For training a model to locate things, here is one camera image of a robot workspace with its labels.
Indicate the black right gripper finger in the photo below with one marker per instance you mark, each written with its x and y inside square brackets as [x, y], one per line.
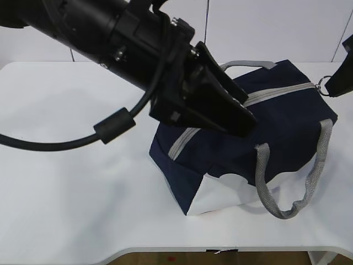
[348, 44]
[340, 82]

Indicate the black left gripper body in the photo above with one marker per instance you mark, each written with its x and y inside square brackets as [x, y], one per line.
[141, 45]

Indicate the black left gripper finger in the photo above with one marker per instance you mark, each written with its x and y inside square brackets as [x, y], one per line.
[200, 101]
[205, 58]

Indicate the black tape on table edge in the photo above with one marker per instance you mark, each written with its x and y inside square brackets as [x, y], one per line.
[223, 251]

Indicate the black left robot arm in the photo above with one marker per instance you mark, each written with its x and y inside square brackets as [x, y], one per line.
[78, 25]

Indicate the navy blue lunch bag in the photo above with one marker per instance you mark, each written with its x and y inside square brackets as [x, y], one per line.
[279, 163]

